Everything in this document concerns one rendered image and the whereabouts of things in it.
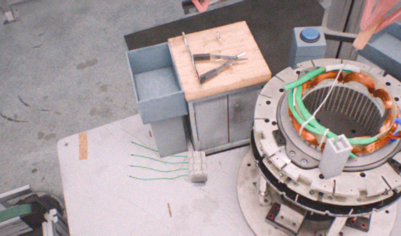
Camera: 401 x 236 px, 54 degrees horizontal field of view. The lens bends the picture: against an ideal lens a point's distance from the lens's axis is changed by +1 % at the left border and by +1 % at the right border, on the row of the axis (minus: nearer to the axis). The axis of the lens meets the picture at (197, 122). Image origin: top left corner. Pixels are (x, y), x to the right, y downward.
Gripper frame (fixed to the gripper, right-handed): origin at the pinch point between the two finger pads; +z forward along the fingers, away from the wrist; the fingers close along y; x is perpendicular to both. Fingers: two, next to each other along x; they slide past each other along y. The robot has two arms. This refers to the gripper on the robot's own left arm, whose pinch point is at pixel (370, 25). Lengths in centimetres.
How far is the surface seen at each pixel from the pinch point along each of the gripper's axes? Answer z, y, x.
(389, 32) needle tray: 17.0, 29.0, 30.0
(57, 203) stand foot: 154, -51, 51
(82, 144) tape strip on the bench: 70, -41, 25
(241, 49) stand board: 27.0, -6.7, 25.9
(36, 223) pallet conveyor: 84, -50, 6
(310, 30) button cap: 22.1, 10.6, 31.9
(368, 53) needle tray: 19.2, 21.6, 22.7
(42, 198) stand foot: 156, -58, 54
